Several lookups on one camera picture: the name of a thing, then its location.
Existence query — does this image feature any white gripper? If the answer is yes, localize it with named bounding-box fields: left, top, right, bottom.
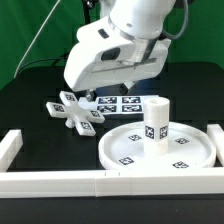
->
left=64, top=18, right=171, bottom=102

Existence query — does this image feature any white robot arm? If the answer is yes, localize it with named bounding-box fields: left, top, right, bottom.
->
left=64, top=0, right=189, bottom=100

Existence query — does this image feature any white tag sheet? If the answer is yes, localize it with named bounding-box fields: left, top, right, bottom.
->
left=77, top=95, right=151, bottom=116

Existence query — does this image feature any black cable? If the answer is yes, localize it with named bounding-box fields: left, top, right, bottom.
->
left=13, top=0, right=98, bottom=79

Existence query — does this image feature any white round table top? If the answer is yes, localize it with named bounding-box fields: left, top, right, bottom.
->
left=98, top=122, right=216, bottom=170

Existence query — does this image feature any white left fence rail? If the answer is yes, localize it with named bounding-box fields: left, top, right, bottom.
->
left=0, top=129, right=23, bottom=172

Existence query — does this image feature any grey braided cable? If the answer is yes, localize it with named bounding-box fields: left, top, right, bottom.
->
left=161, top=0, right=190, bottom=42

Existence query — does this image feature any white cross-shaped table base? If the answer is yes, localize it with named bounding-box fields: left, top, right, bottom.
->
left=46, top=91, right=105, bottom=136

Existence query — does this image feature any white front fence rail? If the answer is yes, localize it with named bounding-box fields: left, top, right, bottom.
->
left=0, top=167, right=224, bottom=198

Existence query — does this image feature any white cable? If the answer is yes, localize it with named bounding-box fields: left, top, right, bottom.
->
left=13, top=0, right=63, bottom=78

